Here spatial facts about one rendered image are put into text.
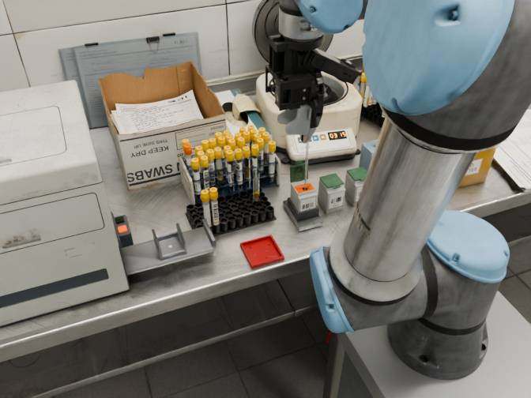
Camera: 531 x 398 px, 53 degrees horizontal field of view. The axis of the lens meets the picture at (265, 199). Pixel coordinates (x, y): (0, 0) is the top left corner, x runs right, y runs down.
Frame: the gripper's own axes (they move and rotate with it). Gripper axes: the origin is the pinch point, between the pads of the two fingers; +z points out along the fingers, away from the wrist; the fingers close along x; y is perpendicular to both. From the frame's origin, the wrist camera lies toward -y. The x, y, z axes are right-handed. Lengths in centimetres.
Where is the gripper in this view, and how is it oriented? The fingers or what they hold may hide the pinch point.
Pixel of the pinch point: (307, 135)
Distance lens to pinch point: 101.1
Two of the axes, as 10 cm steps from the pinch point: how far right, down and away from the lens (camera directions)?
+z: 0.0, 7.7, 6.4
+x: 3.5, 6.0, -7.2
